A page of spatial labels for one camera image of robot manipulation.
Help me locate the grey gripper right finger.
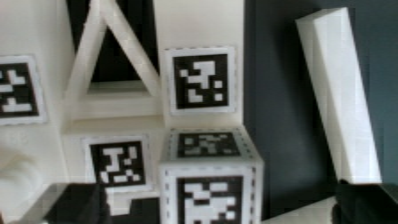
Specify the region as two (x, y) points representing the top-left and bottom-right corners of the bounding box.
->
(330, 181), (398, 224)

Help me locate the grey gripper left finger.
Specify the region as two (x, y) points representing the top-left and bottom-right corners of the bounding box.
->
(33, 181), (161, 224)

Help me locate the white chair back frame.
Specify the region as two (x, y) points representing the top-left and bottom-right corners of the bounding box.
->
(0, 0), (246, 218)

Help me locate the small tag cube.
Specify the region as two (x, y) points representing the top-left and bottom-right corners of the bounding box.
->
(157, 127), (264, 224)

